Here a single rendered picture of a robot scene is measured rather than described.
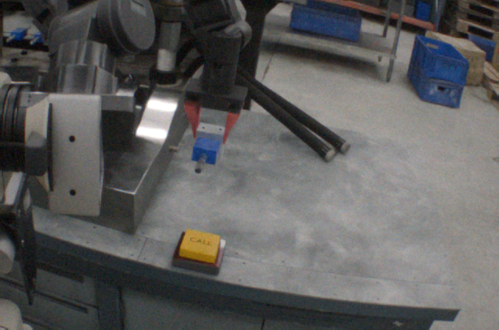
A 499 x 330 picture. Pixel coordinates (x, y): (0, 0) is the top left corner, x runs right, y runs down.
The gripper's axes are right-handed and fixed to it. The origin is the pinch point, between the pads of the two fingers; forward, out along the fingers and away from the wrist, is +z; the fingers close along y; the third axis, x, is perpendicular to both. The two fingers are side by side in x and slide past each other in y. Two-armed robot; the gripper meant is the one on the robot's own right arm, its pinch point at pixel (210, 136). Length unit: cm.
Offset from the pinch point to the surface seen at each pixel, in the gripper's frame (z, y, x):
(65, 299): 39.4, 26.6, 14.3
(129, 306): 34.7, 11.1, 14.4
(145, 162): 6.7, 11.2, 2.5
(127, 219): 12.3, 11.2, 13.9
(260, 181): 15.1, -10.0, -13.8
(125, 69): 16, 39, -68
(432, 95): 85, -135, -323
